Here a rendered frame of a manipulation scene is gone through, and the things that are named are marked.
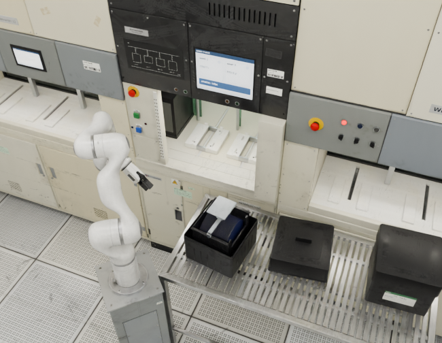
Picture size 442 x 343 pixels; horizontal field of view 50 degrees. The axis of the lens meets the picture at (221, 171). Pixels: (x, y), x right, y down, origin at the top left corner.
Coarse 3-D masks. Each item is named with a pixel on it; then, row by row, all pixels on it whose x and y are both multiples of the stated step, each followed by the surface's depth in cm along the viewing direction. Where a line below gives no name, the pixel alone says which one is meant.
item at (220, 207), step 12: (216, 204) 228; (228, 204) 228; (204, 216) 239; (216, 216) 231; (240, 216) 241; (192, 228) 230; (204, 240) 233; (216, 240) 225; (240, 240) 239; (228, 252) 229
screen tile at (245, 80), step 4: (228, 64) 214; (232, 64) 214; (236, 64) 213; (240, 64) 212; (228, 68) 216; (232, 68) 215; (236, 68) 214; (240, 68) 213; (244, 68) 213; (244, 72) 214; (248, 72) 213; (228, 76) 219; (232, 76) 218; (236, 76) 217; (240, 76) 216; (244, 76) 216; (248, 76) 215; (228, 80) 220; (232, 80) 220; (236, 80) 219; (240, 80) 218; (244, 80) 217; (248, 80) 216; (244, 84) 219; (248, 84) 218
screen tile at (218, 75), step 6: (198, 60) 219; (204, 60) 218; (210, 60) 217; (216, 60) 215; (222, 60) 214; (216, 66) 218; (222, 66) 216; (204, 72) 223; (210, 72) 221; (216, 72) 220; (222, 72) 219; (216, 78) 222; (222, 78) 221
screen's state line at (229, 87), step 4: (200, 80) 227; (204, 80) 226; (208, 80) 225; (204, 84) 227; (208, 84) 226; (212, 84) 226; (216, 84) 225; (220, 84) 224; (224, 84) 223; (228, 84) 222; (224, 88) 224; (228, 88) 223; (232, 88) 223; (236, 88) 222; (240, 88) 221; (244, 88) 220; (248, 88) 219; (240, 92) 222; (244, 92) 221; (248, 92) 220
